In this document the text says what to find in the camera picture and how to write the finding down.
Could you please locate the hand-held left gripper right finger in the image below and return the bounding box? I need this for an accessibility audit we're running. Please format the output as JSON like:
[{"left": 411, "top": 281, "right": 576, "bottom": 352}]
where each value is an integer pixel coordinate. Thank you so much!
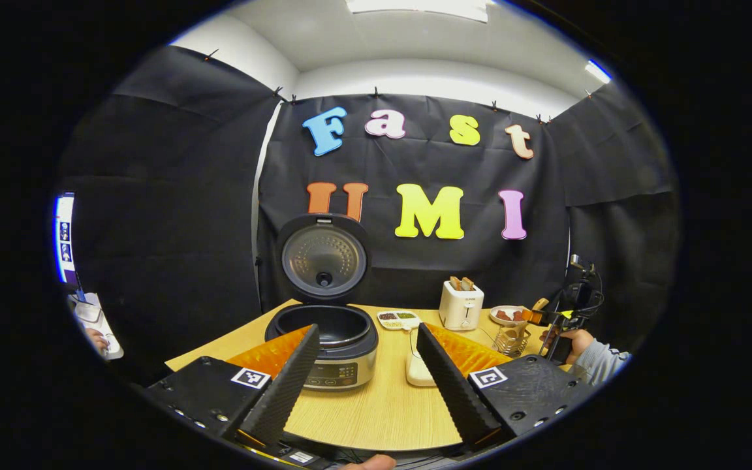
[{"left": 416, "top": 322, "right": 595, "bottom": 451}]

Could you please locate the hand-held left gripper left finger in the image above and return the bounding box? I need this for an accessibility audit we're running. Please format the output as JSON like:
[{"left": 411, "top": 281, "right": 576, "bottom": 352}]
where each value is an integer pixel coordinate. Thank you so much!
[{"left": 144, "top": 324, "right": 321, "bottom": 448}]

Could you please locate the clear box of rice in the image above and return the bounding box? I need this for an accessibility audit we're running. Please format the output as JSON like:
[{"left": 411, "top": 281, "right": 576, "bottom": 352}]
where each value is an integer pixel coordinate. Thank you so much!
[{"left": 405, "top": 326, "right": 455, "bottom": 387}]

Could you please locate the wire chopstick holder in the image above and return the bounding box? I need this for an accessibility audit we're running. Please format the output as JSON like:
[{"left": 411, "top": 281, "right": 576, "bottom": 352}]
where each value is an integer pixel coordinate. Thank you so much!
[{"left": 493, "top": 325, "right": 532, "bottom": 358}]

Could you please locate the dark grey rice cooker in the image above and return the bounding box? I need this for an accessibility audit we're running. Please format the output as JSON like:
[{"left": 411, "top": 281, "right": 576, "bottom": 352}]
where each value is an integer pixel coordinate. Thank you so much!
[{"left": 265, "top": 213, "right": 380, "bottom": 391}]

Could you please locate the plate with food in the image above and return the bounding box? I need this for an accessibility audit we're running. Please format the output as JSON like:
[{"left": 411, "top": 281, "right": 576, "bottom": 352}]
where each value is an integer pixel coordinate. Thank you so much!
[{"left": 490, "top": 305, "right": 531, "bottom": 327}]

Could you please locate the white toaster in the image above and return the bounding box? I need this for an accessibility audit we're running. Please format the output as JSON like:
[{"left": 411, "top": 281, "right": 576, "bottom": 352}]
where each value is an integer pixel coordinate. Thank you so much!
[{"left": 439, "top": 277, "right": 484, "bottom": 331}]

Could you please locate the white divided bean dish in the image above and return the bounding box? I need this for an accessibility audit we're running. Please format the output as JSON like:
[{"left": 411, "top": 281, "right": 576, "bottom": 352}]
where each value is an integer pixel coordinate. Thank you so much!
[{"left": 377, "top": 311, "right": 422, "bottom": 330}]

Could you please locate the white side desk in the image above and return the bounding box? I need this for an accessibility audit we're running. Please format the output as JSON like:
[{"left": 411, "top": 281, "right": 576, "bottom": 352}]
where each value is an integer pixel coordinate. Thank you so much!
[{"left": 72, "top": 292, "right": 125, "bottom": 361}]

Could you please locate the black backdrop cloth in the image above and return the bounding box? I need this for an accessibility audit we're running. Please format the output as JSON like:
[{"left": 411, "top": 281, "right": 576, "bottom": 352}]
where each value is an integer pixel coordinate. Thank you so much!
[{"left": 56, "top": 46, "right": 680, "bottom": 386}]

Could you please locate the lit computer monitor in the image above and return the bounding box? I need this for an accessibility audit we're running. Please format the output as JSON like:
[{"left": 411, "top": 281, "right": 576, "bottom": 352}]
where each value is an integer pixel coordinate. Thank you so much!
[{"left": 55, "top": 193, "right": 78, "bottom": 288}]

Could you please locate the long ceiling light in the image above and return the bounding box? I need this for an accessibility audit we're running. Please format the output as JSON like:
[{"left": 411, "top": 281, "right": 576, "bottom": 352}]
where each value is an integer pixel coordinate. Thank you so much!
[{"left": 345, "top": 0, "right": 489, "bottom": 24}]

